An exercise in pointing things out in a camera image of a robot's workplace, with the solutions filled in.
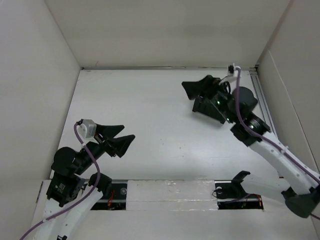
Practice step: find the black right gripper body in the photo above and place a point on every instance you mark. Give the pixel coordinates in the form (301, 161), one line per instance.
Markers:
(220, 96)

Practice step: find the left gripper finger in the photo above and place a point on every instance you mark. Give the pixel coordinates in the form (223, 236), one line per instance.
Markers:
(108, 131)
(121, 144)

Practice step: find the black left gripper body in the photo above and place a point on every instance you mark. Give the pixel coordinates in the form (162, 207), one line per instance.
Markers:
(98, 149)

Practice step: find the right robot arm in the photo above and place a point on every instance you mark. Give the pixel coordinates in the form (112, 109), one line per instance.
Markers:
(298, 188)

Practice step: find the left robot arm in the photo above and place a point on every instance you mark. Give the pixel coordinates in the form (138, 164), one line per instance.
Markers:
(77, 183)

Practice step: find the black desk organizer box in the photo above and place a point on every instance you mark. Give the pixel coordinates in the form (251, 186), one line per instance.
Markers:
(213, 108)

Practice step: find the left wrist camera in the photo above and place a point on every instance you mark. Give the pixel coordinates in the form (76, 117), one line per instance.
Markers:
(86, 128)

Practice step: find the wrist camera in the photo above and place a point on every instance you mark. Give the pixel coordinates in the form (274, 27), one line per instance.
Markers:
(86, 128)
(233, 70)

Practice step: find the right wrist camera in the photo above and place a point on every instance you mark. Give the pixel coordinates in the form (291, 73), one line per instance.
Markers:
(233, 70)

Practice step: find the aluminium rail right side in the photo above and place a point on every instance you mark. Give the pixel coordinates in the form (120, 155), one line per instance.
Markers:
(262, 102)

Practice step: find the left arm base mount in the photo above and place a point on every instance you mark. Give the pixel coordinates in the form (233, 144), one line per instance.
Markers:
(115, 198)

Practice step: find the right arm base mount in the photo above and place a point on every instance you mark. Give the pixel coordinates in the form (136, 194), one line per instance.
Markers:
(230, 195)

